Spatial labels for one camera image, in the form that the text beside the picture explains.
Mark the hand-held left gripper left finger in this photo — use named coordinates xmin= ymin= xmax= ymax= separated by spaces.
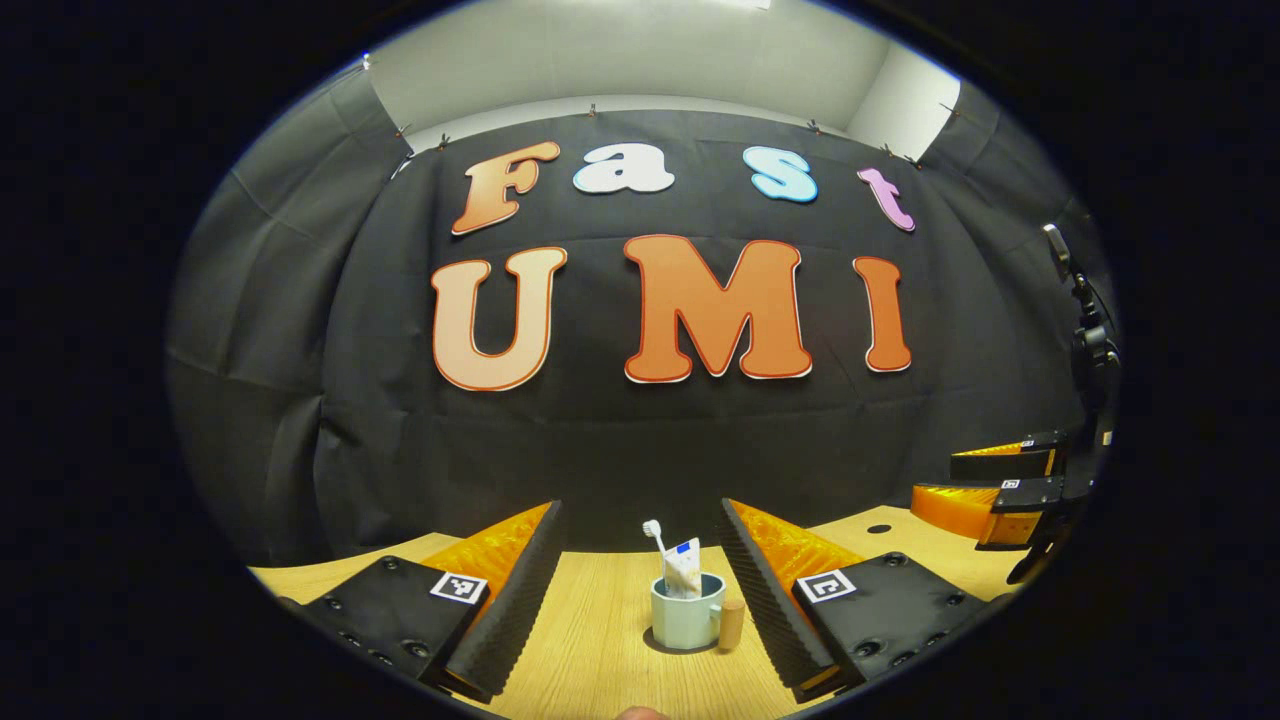
xmin=300 ymin=500 xmax=567 ymax=703

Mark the pale blue cup wooden handle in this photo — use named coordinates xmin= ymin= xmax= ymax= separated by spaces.
xmin=650 ymin=572 xmax=747 ymax=653

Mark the wooden desktop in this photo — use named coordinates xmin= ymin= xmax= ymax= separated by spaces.
xmin=248 ymin=505 xmax=1021 ymax=720

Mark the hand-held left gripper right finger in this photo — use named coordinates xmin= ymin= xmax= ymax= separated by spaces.
xmin=718 ymin=497 xmax=996 ymax=704

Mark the dark round coaster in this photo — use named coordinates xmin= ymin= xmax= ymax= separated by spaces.
xmin=643 ymin=628 xmax=721 ymax=657

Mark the white toothpaste tube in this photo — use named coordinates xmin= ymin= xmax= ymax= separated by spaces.
xmin=663 ymin=538 xmax=703 ymax=600

